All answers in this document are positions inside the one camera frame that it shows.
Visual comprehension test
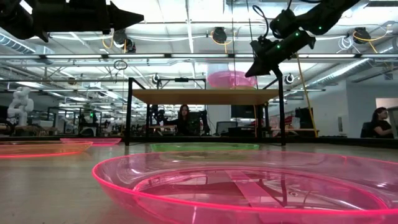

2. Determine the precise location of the black aluminium table frame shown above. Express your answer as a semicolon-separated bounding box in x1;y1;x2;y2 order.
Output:
0;134;398;149

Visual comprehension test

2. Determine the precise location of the grey monitor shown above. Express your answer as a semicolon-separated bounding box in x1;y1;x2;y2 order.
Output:
386;106;398;139

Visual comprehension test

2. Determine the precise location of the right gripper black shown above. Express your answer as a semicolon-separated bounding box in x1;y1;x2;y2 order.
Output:
244;29;317;78

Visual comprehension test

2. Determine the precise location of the orange translucent plastic plate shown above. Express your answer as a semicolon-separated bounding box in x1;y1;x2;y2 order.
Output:
0;140;94;160

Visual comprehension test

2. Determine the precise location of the yellow hanging cable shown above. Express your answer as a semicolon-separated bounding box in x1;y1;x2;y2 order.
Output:
295;52;320;138

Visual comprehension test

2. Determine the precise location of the black monitor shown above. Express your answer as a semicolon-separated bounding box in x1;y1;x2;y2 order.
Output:
230;105;259;119

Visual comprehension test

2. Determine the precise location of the black ceiling cable reel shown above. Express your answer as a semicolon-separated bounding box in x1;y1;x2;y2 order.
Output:
210;26;229;45
111;27;137;54
353;27;373;44

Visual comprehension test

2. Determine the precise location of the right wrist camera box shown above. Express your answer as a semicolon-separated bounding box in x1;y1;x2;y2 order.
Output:
269;9;298;39

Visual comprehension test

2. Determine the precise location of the person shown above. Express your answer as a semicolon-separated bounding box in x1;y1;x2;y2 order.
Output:
164;104;206;137
369;106;395;139

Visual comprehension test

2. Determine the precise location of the black hanging cable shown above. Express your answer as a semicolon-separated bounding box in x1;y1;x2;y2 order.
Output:
245;0;254;41

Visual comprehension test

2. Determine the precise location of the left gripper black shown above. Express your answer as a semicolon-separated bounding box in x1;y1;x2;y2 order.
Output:
30;0;145;44

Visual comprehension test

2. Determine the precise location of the wooden shelf black metal frame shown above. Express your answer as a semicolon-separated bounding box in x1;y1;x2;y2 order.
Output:
124;77;287;147

